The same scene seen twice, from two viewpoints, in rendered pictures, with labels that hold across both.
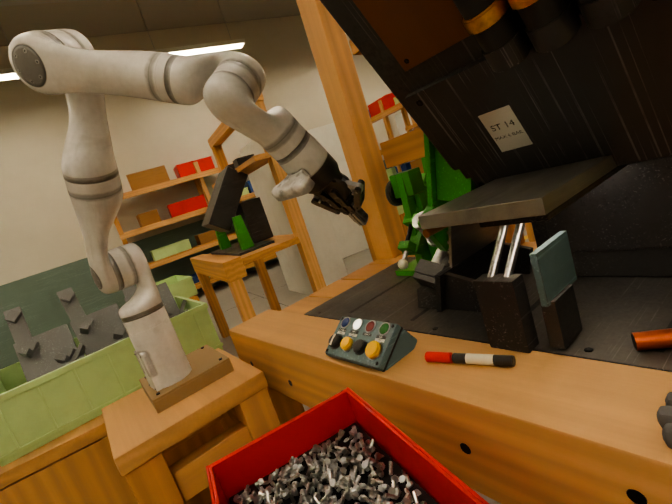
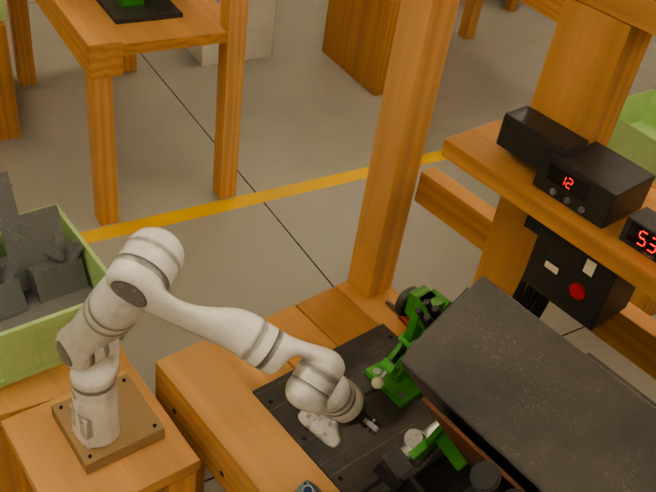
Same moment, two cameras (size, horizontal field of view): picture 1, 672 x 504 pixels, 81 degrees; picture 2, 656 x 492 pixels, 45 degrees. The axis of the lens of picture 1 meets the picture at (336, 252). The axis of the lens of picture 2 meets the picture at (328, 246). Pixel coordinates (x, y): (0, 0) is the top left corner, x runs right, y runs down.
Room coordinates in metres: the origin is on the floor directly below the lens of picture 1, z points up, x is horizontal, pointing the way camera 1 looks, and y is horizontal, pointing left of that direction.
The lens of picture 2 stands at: (-0.20, 0.23, 2.32)
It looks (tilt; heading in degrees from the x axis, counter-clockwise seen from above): 38 degrees down; 350
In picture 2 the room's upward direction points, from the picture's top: 9 degrees clockwise
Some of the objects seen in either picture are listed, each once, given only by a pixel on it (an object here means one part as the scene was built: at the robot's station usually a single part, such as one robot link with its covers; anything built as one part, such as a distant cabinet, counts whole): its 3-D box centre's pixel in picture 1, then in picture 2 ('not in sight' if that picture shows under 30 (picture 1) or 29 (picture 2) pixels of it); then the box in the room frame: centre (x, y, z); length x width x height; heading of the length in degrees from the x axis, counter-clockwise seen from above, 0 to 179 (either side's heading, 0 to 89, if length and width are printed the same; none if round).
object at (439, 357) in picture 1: (467, 358); not in sight; (0.53, -0.13, 0.91); 0.13 x 0.02 x 0.02; 49
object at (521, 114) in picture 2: not in sight; (541, 142); (1.04, -0.37, 1.59); 0.15 x 0.07 x 0.07; 35
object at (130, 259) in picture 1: (130, 283); (92, 353); (0.89, 0.46, 1.13); 0.09 x 0.09 x 0.17; 41
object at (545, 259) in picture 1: (559, 289); not in sight; (0.51, -0.28, 0.97); 0.10 x 0.02 x 0.14; 125
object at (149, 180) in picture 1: (215, 221); not in sight; (7.18, 1.89, 1.14); 3.01 x 0.54 x 2.28; 117
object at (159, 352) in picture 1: (158, 345); (96, 404); (0.90, 0.46, 0.97); 0.09 x 0.09 x 0.17; 39
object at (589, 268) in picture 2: not in sight; (585, 265); (0.89, -0.46, 1.42); 0.17 x 0.12 x 0.15; 35
